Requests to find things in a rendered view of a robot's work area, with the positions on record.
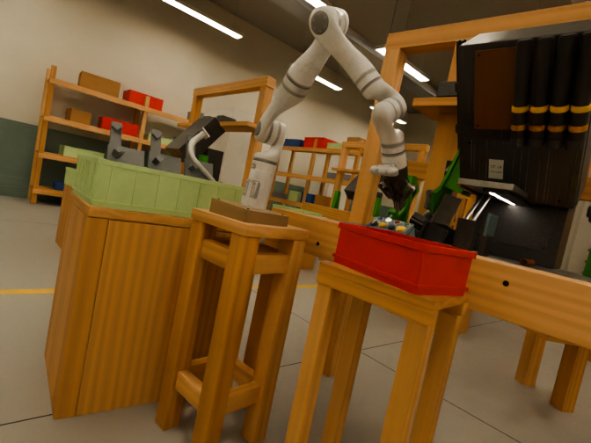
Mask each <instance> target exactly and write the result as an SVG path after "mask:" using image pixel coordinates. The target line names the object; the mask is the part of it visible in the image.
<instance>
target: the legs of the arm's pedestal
mask: <svg viewBox="0 0 591 443"><path fill-rule="evenodd" d="M216 229H217V227H216V226H213V225H210V224H207V223H205V222H202V221H198V220H195V219H192V225H191V229H190V234H189V239H188V244H187V249H186V257H185V263H184V267H183V272H182V277H181V281H180V287H179V295H178V300H177V305H176V309H175V315H174V319H173V325H172V329H171V338H170V343H169V347H168V353H167V357H166V362H165V367H164V376H163V380H162V385H161V390H160V395H159V400H158V405H157V414H156V418H155V422H156V423H157V425H158V426H159V427H160V428H161V429H162V430H163V431H166V430H169V429H171V428H173V427H176V426H179V422H180V418H181V413H182V409H183V403H184V399H186V400H187V401H188V402H189V403H190V404H191V405H192V406H193V407H194V408H195V409H196V410H197V414H196V419H195V424H194V429H193V437H192V441H191V443H220V438H221V434H222V429H223V421H224V417H225V415H227V414H229V413H231V412H233V411H236V410H240V409H243V408H244V407H246V412H245V416H244V423H243V428H242V432H241V436H242V437H243V438H244V439H246V440H247V441H248V442H249V443H258V442H260V441H261V440H263V439H265V437H266V429H267V425H268V420H269V416H270V411H271V408H272V403H273V399H274V391H275V387H276V382H277V378H278V373H279V369H280V365H281V357H282V353H283V348H284V345H285V340H286V336H287V331H288V324H289V319H290V315H291V310H292V306H293V302H294V298H295V293H296V285H297V281H298V277H299V272H300V268H301V263H302V260H303V252H304V247H305V243H306V241H300V240H287V239H281V242H280V247H279V249H276V248H274V247H272V246H269V245H266V244H263V243H261V239H262V238H261V237H248V236H241V235H239V234H236V233H233V232H232V233H231V238H228V237H215V234H216ZM210 262H211V263H213V264H215V265H218V266H221V267H222V268H224V269H225V270H224V275H223V283H222V287H221V292H220V296H219V302H218V306H217V311H216V315H215V323H214V329H213V333H212V338H211V342H210V347H209V351H208V356H207V357H204V358H200V359H193V360H192V357H193V349H194V344H195V339H196V335H197V330H198V325H199V321H200V316H201V307H202V303H203V298H204V294H205V289H206V284H207V279H208V271H209V266H210ZM270 273H273V274H274V276H273V281H272V286H271V290H270V295H269V299H268V304H267V308H266V316H265V321H264V324H263V329H262V333H261V338H260V342H259V350H258V355H257V359H256V364H255V368H254V370H253V369H252V368H250V367H248V366H247V365H246V364H245V363H244V362H242V361H241V360H239V359H238V354H239V349H240V345H241V340H242V336H243V331H244V323H245V318H246V314H247V309H248V305H249V300H250V296H251V291H252V283H253V279H254V274H270ZM202 378H203V382H202V381H200V380H199V379H202ZM233 381H235V382H236V383H237V384H239V385H240V386H237V387H235V388H232V384H233Z"/></svg>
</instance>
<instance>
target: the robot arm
mask: <svg viewBox="0 0 591 443"><path fill-rule="evenodd" d="M348 24H349V18H348V15H347V13H346V12H345V11H344V10H343V9H340V8H338V7H333V6H329V5H322V6H318V7H317V8H316V9H314V10H313V12H312V13H311V14H310V19H309V26H310V31H311V33H312V35H313V36H314V37H315V39H314V41H313V42H312V44H311V45H310V47H309V48H308V49H307V50H306V51H305V52H304V53H303V54H302V55H301V56H300V57H299V58H298V59H297V60H296V61H295V62H294V63H293V64H292V65H291V67H290V68H289V69H288V72H287V73H286V75H285V76H284V78H283V80H282V82H281V85H280V87H279V89H278V91H277V92H276V94H275V96H274V98H273V100H272V102H271V104H270V105H269V107H268V108H267V109H266V111H265V112H264V114H263V115H262V117H261V118H260V120H259V123H258V124H257V126H256V129H255V132H254V137H255V139H256V140H257V141H258V142H262V143H265V144H268V145H271V147H270V149H269V150H268V151H265V152H257V153H255V154H254V157H253V160H252V167H251V171H250V175H249V178H248V179H246V181H245V185H244V191H243V195H242V199H241V203H240V204H241V205H244V206H247V207H251V208H256V209H260V210H266V208H267V204H268V200H269V196H270V192H271V189H272V185H273V181H274V175H275V172H276V168H277V164H278V161H279V159H280V157H281V151H282V148H283V145H284V142H285V139H286V135H287V126H286V125H285V124H284V123H282V122H279V121H277V120H276V118H277V117H278V116H279V115H280V114H281V113H283V112H285V111H287V110H288V109H289V108H291V107H293V106H295V105H297V104H299V103H300V102H301V101H303V99H304V98H305V96H306V95H307V93H308V91H309V90H310V87H311V86H312V85H313V83H314V81H315V79H316V78H317V75H318V74H319V72H320V71H321V69H322V68H323V66H324V65H325V62H326V61H327V59H328V58H329V56H330V55H332V56H333V57H334V58H335V59H336V61H337V62H338V63H339V64H340V65H341V67H342V68H343V69H344V70H345V71H346V73H347V74H348V75H349V76H350V78H351V79H352V81H353V82H354V84H355V85H356V87H357V88H358V90H359V91H360V92H361V94H362V96H363V97H364V98H365V99H374V100H376V101H378V102H379V103H377V104H376V105H375V106H374V107H373V110H372V121H373V124H374V126H375V129H376V132H377V134H378V136H379V139H380V144H381V151H382V164H378V165H373V166H371V167H370V173H371V174H376V175H382V176H383V177H384V179H383V182H381V183H380V184H379V185H378V187H379V188H380V189H381V191H382V192H383V193H384V195H385V196H386V197H387V198H388V199H392V200H393V204H394V209H396V211H397V212H400V211H401V210H402V209H403V208H404V203H403V201H405V200H406V199H408V198H409V197H410V195H411V194H412V193H413V192H414V191H415V189H416V188H417V187H416V185H414V186H412V185H411V184H410V181H409V179H408V177H407V176H408V169H407V158H406V153H405V138H404V133H403V132H402V131H401V130H399V129H395V128H394V126H393V123H394V122H396V121H398V120H400V119H402V118H403V117H404V116H405V114H406V110H407V107H406V103H405V100H404V99H403V97H402V96H401V95H400V94H399V93H398V92H397V91H395V90H394V89H393V88H392V87H391V86H389V85H388V84H387V83H386V82H384V80H383V79H382V78H381V76H380V75H379V73H378V72H377V70H376V69H375V67H374V66H373V65H372V63H371V62H370V61H369V60H368V59H367V58H366V57H365V56H364V55H363V54H362V53H361V52H359V51H358V50H357V49H356V48H355V47H354V46H353V45H352V44H351V43H350V42H349V40H348V39H347V37H346V36H345V35H346V33H347V28H348ZM406 187H407V189H406V190H407V193H406V194H405V196H404V192H405V188H406Z"/></svg>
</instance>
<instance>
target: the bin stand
mask: <svg viewBox="0 0 591 443"><path fill-rule="evenodd" d="M316 282H318V284H317V292H316V296H315V301H314V305H313V310H312V313H311V318H310V325H309V329H308V334H307V338H306V342H305V347H304V351H303V358H302V363H301V367H300V371H299V375H298V380H297V384H296V388H295V396H294V400H293V404H292V409H291V412H290V417H289V421H288V429H287V433H286V438H285V441H284V443H307V442H308V438H309V434H310V427H311V422H312V419H313V414H314V410H315V406H316V401H317V394H318V390H319V386H320V382H321V378H322V373H323V369H324V365H325V357H326V354H327V349H328V345H329V341H330V336H331V333H332V326H333V321H334V317H335V313H336V308H337V304H338V300H339V293H340V292H342V293H345V294H349V295H351V296H353V298H352V302H351V306H350V310H349V314H348V319H347V326H346V329H345V334H344V338H343V342H342V346H341V350H340V355H339V362H338V366H337V370H336V374H335V378H334V383H333V386H332V393H331V398H330V402H329V406H328V411H327V414H326V419H325V426H324V430H323V434H322V439H321V442H320V443H340V442H341V438H342V434H343V430H344V426H345V422H346V418H347V411H348V406H349V403H350V399H351V395H352V391H353V386H354V379H355V376H356V371H357V367H358V363H359V359H360V355H361V348H362V344H363V339H364V336H365V331H366V328H367V323H368V316H369V312H370V308H371V304H374V305H376V306H378V307H380V308H383V309H387V310H389V311H391V312H393V313H396V314H398V315H401V316H404V317H406V318H408V321H407V325H406V328H405V335H404V339H403V344H402V347H401V351H400V355H399V359H398V366H397V370H396V373H395V378H394V382H393V385H392V390H391V393H390V400H389V404H388V408H387V412H386V416H385V420H384V424H383V430H382V435H381V438H380V442H379V443H407V441H408V438H409V434H410V430H411V426H412V431H411V435H410V439H409V443H433V439H434V433H435V429H436V426H437V422H438V418H439V414H440V410H441V404H442V400H443V397H444V393H445V388H446V385H447V381H448V378H449V371H450V367H451V363H452V359H453V356H454V352H455V349H456V341H457V338H458V334H459V331H460V327H461V323H462V320H463V316H465V315H466V312H467V308H468V305H469V303H468V302H469V301H470V297H471V295H470V294H466V293H464V294H463V296H447V295H416V294H411V293H408V292H406V291H404V290H402V289H399V288H397V287H394V286H392V285H389V284H387V283H384V282H382V281H380V280H377V279H374V278H372V277H369V276H368V275H366V274H363V273H361V272H357V271H355V270H353V269H351V268H348V267H346V266H343V265H340V264H338V263H336V262H320V264H319V267H318V272H317V280H316ZM439 309H442V310H440V313H439V316H438V312H439V311H438V310H439ZM437 316H438V320H437V324H436V328H435V332H434V327H435V323H436V319H437ZM433 333H434V338H433V342H432V346H431V350H430V353H429V348H430V345H431V341H432V337H433ZM428 353H429V357H428V362H427V356H428ZM426 363H427V368H426V372H425V376H424V380H423V383H422V378H423V374H424V371H425V367H426ZM421 383H422V387H421V391H420V386H421ZM419 392H420V398H419V401H418V396H419ZM417 401H418V405H417V410H416V413H415V417H414V420H413V416H414V412H415V408H416V404H417ZM412 420H413V425H412Z"/></svg>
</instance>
